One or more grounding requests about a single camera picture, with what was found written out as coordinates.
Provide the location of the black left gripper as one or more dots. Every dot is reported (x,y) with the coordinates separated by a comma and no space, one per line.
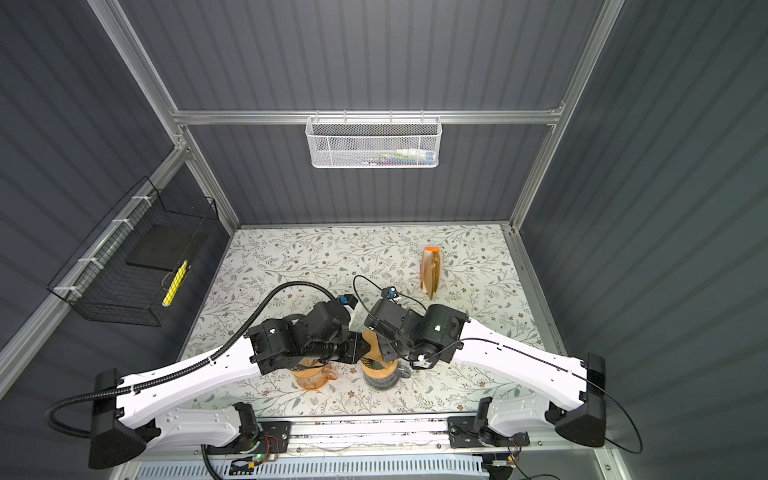
(356,350)

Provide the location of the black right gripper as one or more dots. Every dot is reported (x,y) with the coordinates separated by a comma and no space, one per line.
(387,353)

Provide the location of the grey glass carafe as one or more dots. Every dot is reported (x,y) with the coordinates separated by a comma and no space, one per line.
(383,379)

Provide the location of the orange glass carafe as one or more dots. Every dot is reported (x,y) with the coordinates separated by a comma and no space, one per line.
(312,375)

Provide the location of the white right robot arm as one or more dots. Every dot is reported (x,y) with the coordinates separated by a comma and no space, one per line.
(567,395)

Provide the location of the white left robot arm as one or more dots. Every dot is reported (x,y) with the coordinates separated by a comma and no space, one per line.
(149,414)

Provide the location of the orange coffee filter holder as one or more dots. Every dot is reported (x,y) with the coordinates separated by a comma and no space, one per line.
(430,271)

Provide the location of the floral table mat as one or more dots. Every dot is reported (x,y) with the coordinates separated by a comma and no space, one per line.
(292,269)

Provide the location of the yellow green striped stick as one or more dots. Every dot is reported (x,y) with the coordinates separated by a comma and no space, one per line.
(175,284)

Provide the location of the black flat box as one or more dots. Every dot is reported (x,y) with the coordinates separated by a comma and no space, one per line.
(164,248)

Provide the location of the markers in white basket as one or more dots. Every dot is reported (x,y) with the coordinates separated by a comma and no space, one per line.
(408,157)

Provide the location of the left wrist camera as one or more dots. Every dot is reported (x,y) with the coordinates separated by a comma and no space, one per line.
(348,300)

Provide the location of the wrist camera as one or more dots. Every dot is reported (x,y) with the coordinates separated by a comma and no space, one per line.
(348,300)
(390,293)

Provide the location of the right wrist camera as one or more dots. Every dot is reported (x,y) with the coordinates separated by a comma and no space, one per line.
(390,293)

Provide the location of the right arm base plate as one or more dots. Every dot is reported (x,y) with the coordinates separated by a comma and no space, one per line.
(463,435)

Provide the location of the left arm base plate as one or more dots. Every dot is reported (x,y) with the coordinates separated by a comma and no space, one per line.
(271,437)

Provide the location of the white wire mesh basket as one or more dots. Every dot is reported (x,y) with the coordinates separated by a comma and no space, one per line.
(335,144)

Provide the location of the black wire basket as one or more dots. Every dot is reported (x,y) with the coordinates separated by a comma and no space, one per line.
(134,271)

